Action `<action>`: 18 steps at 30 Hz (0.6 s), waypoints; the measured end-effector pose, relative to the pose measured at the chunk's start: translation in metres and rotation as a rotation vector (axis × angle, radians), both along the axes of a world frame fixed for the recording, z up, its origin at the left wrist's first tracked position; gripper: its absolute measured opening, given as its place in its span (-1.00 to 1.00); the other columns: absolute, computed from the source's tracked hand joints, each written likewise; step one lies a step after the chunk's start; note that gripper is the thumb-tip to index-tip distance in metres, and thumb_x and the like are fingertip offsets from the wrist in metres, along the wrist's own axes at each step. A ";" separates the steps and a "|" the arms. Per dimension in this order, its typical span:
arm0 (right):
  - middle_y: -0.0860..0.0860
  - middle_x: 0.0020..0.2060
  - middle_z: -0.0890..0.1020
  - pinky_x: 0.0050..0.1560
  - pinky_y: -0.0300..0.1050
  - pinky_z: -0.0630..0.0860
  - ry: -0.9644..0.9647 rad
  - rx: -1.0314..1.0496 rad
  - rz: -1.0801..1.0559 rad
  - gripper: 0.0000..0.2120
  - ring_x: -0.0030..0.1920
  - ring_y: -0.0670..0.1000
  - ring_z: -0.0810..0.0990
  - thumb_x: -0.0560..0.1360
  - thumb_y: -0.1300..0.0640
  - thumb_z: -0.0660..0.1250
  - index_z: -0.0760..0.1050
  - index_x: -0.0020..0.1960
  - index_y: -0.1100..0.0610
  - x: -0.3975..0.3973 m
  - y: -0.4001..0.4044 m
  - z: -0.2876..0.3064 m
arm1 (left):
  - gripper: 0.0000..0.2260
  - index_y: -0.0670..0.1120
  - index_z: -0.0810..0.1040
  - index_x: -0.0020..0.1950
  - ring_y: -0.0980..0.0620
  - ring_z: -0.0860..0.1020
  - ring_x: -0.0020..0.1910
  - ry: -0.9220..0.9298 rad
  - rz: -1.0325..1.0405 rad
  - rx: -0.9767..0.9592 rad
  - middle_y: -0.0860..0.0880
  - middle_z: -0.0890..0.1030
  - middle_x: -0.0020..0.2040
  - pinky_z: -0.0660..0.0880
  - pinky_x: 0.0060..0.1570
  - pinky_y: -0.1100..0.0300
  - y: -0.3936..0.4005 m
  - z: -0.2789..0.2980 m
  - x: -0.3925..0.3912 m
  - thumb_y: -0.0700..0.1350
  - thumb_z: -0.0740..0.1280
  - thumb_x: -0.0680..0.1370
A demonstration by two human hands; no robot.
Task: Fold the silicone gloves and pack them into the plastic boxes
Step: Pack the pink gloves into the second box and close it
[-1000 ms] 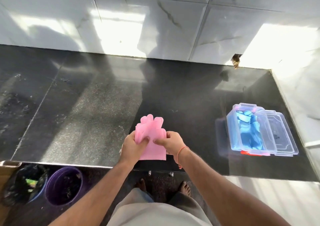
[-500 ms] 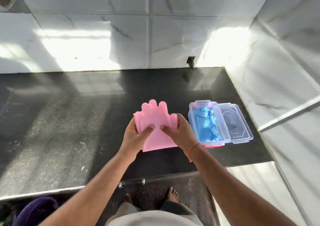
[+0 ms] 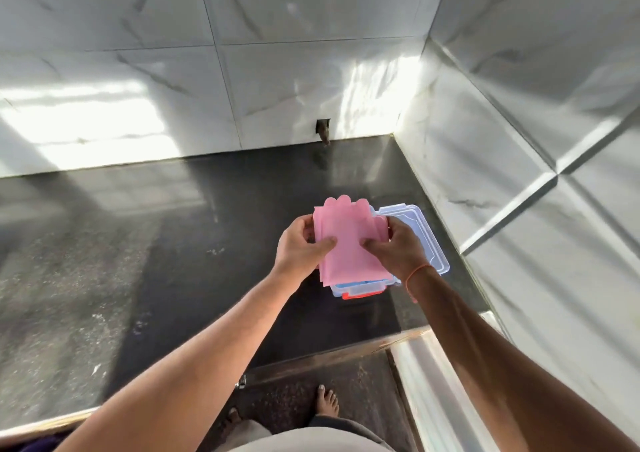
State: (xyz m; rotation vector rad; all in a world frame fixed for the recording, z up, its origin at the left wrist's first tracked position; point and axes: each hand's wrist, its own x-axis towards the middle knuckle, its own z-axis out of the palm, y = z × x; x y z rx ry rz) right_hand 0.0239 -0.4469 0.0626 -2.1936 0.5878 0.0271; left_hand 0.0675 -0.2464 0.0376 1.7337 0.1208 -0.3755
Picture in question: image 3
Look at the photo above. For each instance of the person's left foot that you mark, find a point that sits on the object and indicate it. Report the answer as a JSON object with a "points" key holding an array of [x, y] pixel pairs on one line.
{"points": [[232, 416]]}

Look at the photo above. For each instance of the clear plastic box red latches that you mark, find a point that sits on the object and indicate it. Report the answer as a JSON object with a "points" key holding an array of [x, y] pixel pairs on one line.
{"points": [[360, 290]]}

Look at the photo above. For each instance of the white shirt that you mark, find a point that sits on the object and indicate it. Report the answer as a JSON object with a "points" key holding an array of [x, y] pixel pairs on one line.
{"points": [[300, 441]]}

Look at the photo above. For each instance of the person's right foot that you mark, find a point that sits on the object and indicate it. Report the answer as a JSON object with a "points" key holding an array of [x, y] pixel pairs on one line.
{"points": [[327, 401]]}

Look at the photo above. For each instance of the pink rubber glove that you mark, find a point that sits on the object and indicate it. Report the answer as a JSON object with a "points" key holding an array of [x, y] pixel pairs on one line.
{"points": [[350, 246], [324, 279]]}

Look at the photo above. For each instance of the person's left hand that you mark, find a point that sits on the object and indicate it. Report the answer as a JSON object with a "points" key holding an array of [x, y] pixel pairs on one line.
{"points": [[297, 254]]}

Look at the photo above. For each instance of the person's foot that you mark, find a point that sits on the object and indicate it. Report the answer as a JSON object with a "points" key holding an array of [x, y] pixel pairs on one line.
{"points": [[327, 401], [232, 416]]}

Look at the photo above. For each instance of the person's right hand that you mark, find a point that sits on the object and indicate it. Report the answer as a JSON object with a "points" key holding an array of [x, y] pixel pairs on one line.
{"points": [[400, 254]]}

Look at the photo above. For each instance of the person's right forearm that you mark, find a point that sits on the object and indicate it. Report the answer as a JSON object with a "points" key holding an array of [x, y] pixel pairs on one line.
{"points": [[515, 371]]}

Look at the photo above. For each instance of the grey trousers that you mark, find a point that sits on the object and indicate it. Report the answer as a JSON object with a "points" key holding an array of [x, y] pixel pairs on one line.
{"points": [[340, 424]]}

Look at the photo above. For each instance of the person's left forearm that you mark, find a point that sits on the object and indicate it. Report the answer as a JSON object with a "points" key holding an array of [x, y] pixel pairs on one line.
{"points": [[180, 376]]}

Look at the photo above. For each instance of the clear plastic lid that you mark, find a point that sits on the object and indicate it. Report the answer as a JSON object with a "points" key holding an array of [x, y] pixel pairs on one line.
{"points": [[425, 241]]}

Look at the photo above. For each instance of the brown wall stub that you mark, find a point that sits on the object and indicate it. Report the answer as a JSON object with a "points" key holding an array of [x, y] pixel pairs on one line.
{"points": [[324, 131]]}

